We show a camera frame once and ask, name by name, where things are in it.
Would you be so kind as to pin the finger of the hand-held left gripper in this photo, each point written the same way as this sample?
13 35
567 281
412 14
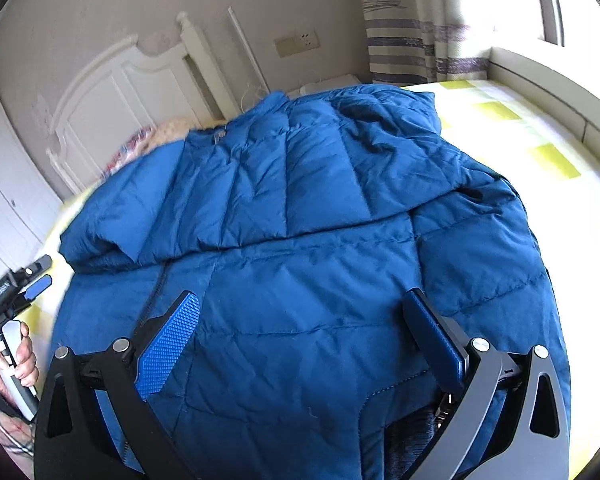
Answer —
39 287
32 266

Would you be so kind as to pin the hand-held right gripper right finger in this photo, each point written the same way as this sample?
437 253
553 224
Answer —
432 335

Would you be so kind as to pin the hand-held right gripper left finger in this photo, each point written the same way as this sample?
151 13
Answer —
170 340

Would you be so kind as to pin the blue down jacket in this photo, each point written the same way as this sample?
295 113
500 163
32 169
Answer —
305 210

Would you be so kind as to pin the person's left hand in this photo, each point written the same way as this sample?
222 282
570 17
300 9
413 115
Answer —
27 365

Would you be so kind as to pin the white wardrobe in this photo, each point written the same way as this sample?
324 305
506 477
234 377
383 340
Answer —
10 185

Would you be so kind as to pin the pink patterned pillow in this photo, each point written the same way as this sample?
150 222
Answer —
170 130

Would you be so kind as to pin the white wooden headboard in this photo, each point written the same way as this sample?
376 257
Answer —
130 90

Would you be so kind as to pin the yellow checked bedsheet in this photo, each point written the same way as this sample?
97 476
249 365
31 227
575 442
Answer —
530 125

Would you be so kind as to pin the white window ledge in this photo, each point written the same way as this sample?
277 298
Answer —
555 85

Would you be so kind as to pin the striped curtain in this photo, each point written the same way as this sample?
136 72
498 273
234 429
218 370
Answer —
400 35

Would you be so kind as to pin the white wall rod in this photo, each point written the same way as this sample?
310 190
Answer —
247 47

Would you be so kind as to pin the beige wall socket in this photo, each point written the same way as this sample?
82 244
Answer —
296 42

